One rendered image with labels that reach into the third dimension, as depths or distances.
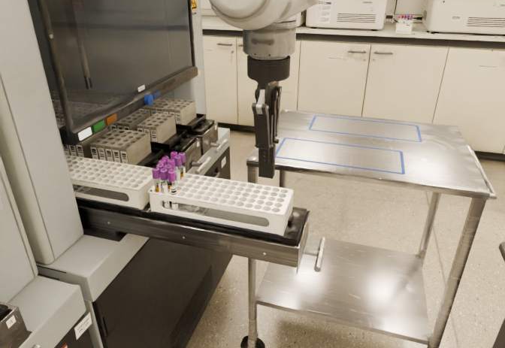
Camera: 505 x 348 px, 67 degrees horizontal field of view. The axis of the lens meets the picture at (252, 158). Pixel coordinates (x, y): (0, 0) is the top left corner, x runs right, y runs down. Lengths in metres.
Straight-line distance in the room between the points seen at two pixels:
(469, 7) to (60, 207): 2.70
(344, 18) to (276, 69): 2.33
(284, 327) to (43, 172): 1.16
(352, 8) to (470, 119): 1.17
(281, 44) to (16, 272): 0.63
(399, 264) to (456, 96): 1.76
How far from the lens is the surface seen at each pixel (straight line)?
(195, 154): 1.21
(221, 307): 1.74
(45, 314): 0.82
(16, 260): 0.84
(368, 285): 1.48
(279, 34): 0.63
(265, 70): 0.65
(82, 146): 1.10
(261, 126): 0.67
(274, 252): 0.77
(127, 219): 0.89
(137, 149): 1.05
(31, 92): 0.80
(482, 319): 1.94
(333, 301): 1.40
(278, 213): 0.74
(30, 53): 0.80
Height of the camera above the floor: 1.28
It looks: 26 degrees down
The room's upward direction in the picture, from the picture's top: straight up
